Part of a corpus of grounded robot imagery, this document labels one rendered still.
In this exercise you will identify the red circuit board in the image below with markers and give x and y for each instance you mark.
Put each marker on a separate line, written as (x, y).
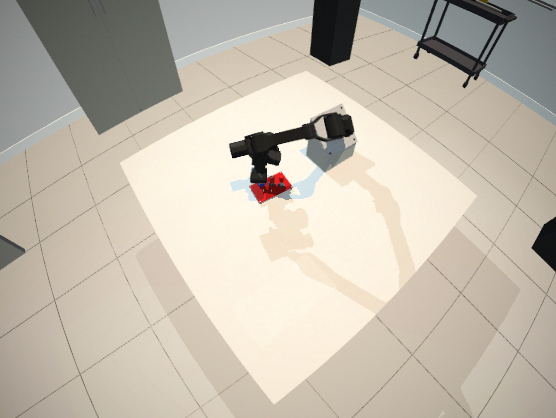
(275, 185)

